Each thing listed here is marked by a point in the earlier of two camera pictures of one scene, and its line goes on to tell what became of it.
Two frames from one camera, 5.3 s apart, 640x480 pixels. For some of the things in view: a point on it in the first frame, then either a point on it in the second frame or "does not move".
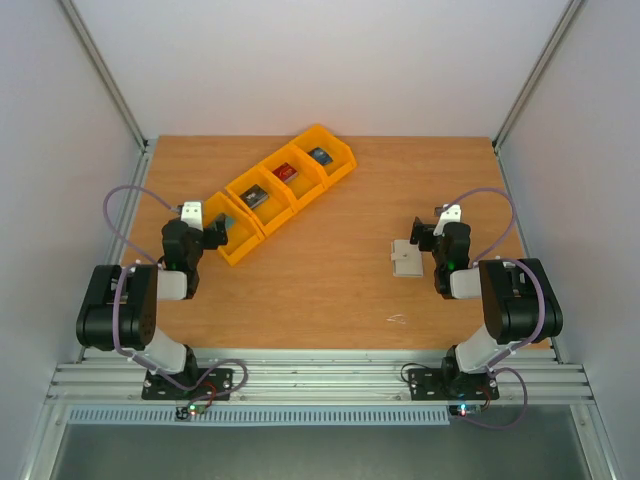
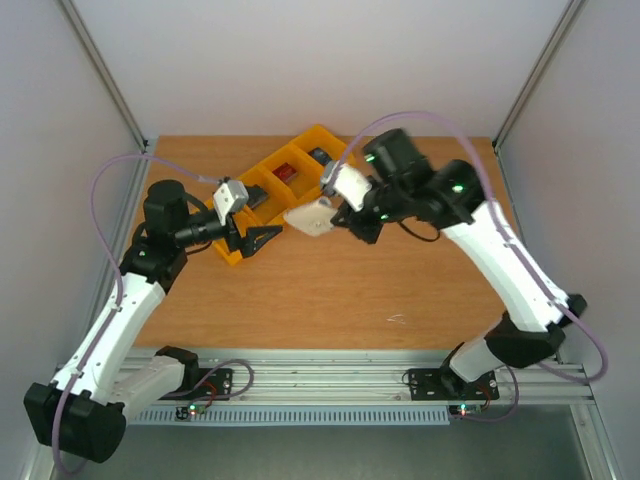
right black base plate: (438, 384) does not move
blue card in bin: (321, 156) does not move
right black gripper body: (419, 235) to (361, 215)
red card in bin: (286, 172) does not move
